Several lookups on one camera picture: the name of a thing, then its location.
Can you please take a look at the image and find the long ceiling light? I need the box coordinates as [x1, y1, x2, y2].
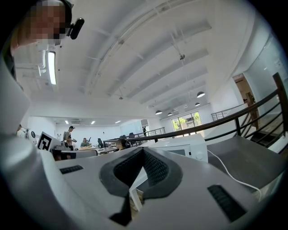
[47, 51, 57, 85]

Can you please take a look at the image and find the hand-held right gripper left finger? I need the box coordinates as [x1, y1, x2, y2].
[99, 147, 145, 226]

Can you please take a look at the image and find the wooden desk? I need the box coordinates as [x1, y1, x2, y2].
[77, 146, 119, 155]

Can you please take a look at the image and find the white microwave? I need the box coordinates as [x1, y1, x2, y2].
[140, 134, 208, 163]

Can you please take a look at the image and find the wooden door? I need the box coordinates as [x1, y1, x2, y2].
[233, 73, 260, 127]

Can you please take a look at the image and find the person's head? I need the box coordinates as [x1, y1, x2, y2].
[10, 0, 73, 49]

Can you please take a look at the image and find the white power cable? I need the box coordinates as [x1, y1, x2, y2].
[206, 149, 263, 201]

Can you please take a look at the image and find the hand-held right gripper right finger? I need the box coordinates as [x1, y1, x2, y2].
[143, 147, 183, 202]

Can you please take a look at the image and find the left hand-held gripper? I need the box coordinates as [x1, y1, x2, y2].
[24, 128, 60, 153]

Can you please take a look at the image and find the black metal railing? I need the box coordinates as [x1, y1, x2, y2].
[102, 72, 288, 155]

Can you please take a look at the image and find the person's black shirt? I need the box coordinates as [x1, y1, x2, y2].
[2, 50, 19, 84]

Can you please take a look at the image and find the large window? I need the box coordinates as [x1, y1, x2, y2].
[171, 111, 202, 132]

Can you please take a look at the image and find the grey metal railing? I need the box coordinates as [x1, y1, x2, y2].
[211, 103, 247, 122]

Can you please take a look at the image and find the black head camera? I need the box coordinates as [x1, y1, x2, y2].
[66, 17, 86, 40]

